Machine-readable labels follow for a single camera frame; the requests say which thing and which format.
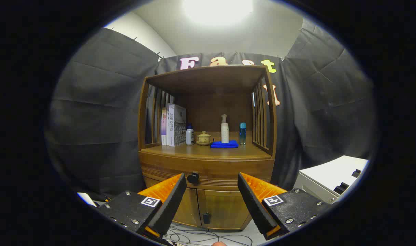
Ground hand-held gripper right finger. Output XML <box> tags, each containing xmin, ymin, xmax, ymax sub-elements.
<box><xmin>237</xmin><ymin>172</ymin><xmax>332</xmax><ymax>240</ymax></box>

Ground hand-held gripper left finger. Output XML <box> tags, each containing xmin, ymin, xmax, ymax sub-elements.
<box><xmin>96</xmin><ymin>173</ymin><xmax>188</xmax><ymax>240</ymax></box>

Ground brown wooden drawer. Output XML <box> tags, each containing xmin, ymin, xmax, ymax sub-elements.
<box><xmin>139</xmin><ymin>151</ymin><xmax>275</xmax><ymax>191</ymax></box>

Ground wooden countertop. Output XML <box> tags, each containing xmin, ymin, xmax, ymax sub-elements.
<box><xmin>141</xmin><ymin>142</ymin><xmax>272</xmax><ymax>160</ymax></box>

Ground brown wooden cabinet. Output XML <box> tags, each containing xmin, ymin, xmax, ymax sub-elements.
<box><xmin>137</xmin><ymin>64</ymin><xmax>277</xmax><ymax>231</ymax></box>

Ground blue folded cloth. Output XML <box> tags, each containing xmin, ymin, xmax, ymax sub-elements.
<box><xmin>210</xmin><ymin>140</ymin><xmax>239</xmax><ymax>149</ymax></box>

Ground beige lidded teacup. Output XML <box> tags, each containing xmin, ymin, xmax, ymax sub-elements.
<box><xmin>196</xmin><ymin>131</ymin><xmax>212</xmax><ymax>146</ymax></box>

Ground white pump bottle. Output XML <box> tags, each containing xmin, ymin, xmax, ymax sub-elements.
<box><xmin>221</xmin><ymin>114</ymin><xmax>230</xmax><ymax>144</ymax></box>

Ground pink purple book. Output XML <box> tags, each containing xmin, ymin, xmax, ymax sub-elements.
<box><xmin>161</xmin><ymin>107</ymin><xmax>168</xmax><ymax>146</ymax></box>

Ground white patterned book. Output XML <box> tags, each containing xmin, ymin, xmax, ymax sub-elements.
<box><xmin>166</xmin><ymin>104</ymin><xmax>187</xmax><ymax>147</ymax></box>

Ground wooden cabinet door black handle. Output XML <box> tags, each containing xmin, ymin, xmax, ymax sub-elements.
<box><xmin>198</xmin><ymin>189</ymin><xmax>253</xmax><ymax>231</ymax></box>

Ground dark floor cables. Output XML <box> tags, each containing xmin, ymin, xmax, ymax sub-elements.
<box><xmin>163</xmin><ymin>222</ymin><xmax>254</xmax><ymax>246</ymax></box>

